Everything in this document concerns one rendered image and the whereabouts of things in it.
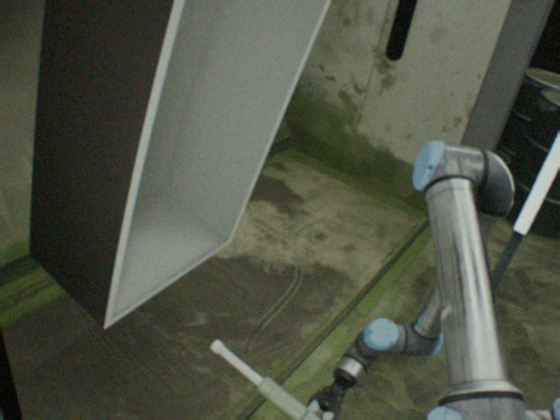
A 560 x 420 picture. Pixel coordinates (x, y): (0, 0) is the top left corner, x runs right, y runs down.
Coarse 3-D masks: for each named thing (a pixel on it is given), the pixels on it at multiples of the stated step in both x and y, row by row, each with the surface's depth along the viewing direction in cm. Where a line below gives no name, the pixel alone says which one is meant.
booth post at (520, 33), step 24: (528, 0) 230; (552, 0) 230; (504, 24) 240; (528, 24) 234; (504, 48) 245; (528, 48) 238; (504, 72) 249; (480, 96) 261; (504, 96) 254; (480, 120) 266; (504, 120) 265; (480, 144) 271
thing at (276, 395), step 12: (216, 348) 140; (228, 360) 140; (252, 372) 138; (264, 384) 135; (276, 384) 136; (264, 396) 136; (276, 396) 134; (288, 396) 134; (288, 408) 132; (300, 408) 133
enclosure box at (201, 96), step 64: (64, 0) 93; (128, 0) 84; (192, 0) 135; (256, 0) 137; (320, 0) 127; (64, 64) 101; (128, 64) 90; (192, 64) 155; (256, 64) 146; (64, 128) 109; (128, 128) 97; (192, 128) 169; (256, 128) 155; (64, 192) 119; (128, 192) 104; (192, 192) 181; (64, 256) 131; (128, 256) 157; (192, 256) 167
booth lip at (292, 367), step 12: (420, 228) 294; (408, 240) 280; (396, 252) 268; (384, 264) 256; (348, 312) 223; (336, 324) 214; (324, 336) 206; (312, 348) 199; (300, 360) 192; (288, 372) 186; (252, 408) 169
